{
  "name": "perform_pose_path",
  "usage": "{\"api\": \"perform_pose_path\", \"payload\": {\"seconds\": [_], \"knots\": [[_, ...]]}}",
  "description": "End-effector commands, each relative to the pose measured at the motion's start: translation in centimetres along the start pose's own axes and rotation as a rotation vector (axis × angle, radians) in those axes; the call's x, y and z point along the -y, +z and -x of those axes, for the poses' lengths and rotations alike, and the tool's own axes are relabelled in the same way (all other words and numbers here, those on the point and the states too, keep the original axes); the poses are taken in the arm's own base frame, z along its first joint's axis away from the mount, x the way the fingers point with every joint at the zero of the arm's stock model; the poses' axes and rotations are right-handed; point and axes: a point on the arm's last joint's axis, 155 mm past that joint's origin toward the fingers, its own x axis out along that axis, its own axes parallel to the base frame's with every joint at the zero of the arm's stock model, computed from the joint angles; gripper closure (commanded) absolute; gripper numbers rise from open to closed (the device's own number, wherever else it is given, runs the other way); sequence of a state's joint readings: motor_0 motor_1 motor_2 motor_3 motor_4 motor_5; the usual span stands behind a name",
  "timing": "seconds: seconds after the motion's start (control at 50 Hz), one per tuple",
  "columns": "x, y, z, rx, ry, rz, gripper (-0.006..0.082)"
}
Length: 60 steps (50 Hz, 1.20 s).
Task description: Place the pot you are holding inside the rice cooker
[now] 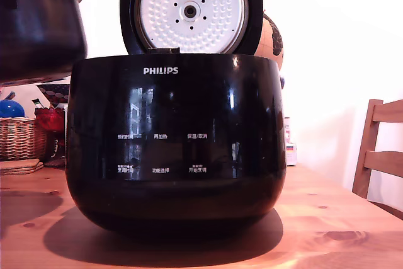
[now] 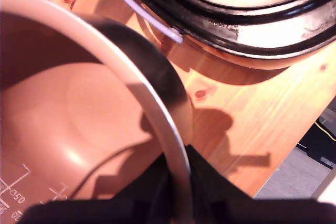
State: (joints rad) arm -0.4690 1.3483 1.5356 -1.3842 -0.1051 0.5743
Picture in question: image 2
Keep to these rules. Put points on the copper cooking pot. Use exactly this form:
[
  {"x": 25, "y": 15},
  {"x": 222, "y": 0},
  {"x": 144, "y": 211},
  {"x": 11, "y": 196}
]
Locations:
[{"x": 78, "y": 103}]

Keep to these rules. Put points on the black Philips rice cooker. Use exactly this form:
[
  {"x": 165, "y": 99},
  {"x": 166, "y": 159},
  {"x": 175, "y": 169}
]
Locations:
[{"x": 236, "y": 24}]

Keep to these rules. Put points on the black box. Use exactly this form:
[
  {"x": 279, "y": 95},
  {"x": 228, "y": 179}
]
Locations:
[{"x": 319, "y": 145}]

